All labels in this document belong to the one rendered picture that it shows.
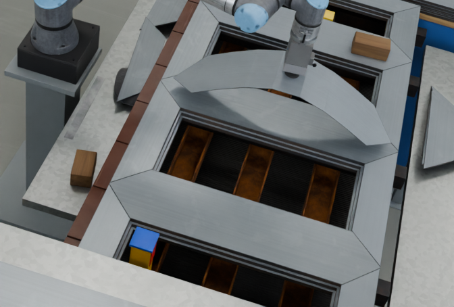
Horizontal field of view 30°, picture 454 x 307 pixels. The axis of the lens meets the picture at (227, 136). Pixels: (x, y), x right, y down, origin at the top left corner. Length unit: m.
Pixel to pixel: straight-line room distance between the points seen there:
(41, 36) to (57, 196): 0.55
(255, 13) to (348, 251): 0.66
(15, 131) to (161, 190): 1.40
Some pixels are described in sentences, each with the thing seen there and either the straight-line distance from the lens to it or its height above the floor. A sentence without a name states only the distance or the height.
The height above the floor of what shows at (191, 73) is 0.90.
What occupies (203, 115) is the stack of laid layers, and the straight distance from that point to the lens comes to 2.48.
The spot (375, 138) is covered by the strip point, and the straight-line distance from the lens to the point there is 2.49.
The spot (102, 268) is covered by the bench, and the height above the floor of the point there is 1.05.
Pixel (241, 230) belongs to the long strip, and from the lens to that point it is 2.21.
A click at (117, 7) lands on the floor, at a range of 4.22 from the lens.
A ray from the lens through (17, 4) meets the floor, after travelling 4.19.
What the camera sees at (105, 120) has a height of 0.68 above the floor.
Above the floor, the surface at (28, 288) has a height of 1.07.
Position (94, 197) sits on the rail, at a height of 0.83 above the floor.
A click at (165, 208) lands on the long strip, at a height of 0.85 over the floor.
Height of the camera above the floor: 2.56
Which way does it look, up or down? 45 degrees down
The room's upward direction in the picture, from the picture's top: 13 degrees clockwise
